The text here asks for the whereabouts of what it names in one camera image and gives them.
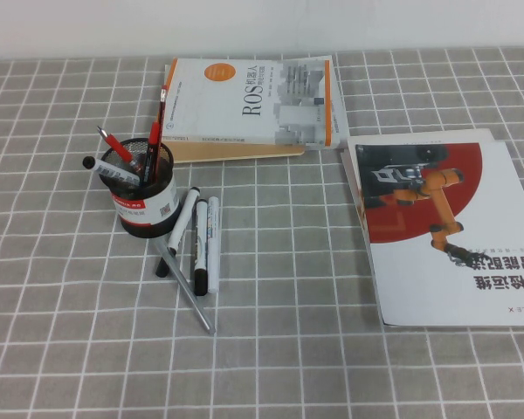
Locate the black mesh pen holder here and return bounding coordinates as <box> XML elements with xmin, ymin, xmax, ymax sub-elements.
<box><xmin>100</xmin><ymin>137</ymin><xmax>179</xmax><ymax>240</ymax></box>

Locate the red pen with silver tip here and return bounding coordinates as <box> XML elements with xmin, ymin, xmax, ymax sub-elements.
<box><xmin>96</xmin><ymin>125</ymin><xmax>146</xmax><ymax>176</ymax></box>

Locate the white paint marker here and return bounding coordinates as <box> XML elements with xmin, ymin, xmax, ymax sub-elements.
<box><xmin>206</xmin><ymin>196</ymin><xmax>223</xmax><ymax>294</ymax></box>

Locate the white marker with black cap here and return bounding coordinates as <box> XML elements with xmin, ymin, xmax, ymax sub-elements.
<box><xmin>81</xmin><ymin>155</ymin><xmax>142</xmax><ymax>187</ymax></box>
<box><xmin>193</xmin><ymin>199</ymin><xmax>210</xmax><ymax>297</ymax></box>

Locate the tan book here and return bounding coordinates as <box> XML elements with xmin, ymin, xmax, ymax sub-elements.
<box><xmin>163</xmin><ymin>63</ymin><xmax>307</xmax><ymax>165</ymax></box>

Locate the white marker with black ends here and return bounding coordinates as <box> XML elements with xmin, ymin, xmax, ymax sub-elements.
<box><xmin>154</xmin><ymin>186</ymin><xmax>202</xmax><ymax>278</ymax></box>

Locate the white ROS book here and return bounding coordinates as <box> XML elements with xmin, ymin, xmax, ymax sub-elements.
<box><xmin>160</xmin><ymin>55</ymin><xmax>336</xmax><ymax>150</ymax></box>

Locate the thin red black pencil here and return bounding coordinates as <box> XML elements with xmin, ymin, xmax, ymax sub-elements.
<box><xmin>153</xmin><ymin>85</ymin><xmax>169</xmax><ymax>175</ymax></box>

